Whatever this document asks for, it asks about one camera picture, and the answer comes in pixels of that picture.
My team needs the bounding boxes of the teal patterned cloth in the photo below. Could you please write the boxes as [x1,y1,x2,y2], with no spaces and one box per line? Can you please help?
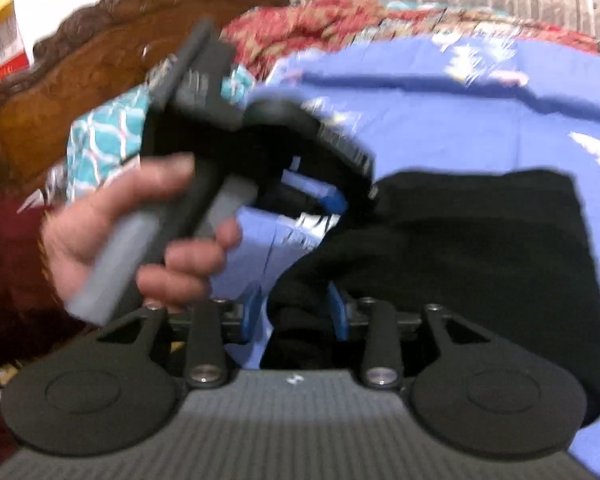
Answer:
[44,62,253,203]

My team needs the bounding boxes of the black pants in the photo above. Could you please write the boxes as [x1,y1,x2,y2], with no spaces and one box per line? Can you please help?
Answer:
[259,169,600,428]

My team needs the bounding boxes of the red patterned blanket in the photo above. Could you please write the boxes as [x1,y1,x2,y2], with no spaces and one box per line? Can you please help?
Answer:
[221,0,600,78]

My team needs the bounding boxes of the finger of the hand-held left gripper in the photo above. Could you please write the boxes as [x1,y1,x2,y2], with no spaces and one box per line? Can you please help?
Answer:
[280,172,352,225]

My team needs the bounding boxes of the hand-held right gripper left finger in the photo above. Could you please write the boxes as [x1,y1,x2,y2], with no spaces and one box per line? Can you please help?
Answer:
[97,291,262,390]

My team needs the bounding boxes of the person's left hand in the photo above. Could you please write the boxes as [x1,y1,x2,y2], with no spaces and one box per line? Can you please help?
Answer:
[41,154,244,312]

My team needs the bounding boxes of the blue printed bedsheet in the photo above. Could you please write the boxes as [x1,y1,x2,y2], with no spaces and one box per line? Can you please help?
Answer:
[207,34,600,478]

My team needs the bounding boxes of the carved wooden headboard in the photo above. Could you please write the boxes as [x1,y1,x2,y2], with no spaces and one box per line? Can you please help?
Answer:
[0,0,292,197]

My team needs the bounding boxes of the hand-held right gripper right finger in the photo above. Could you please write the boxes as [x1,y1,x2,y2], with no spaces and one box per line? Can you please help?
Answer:
[327,282,487,390]

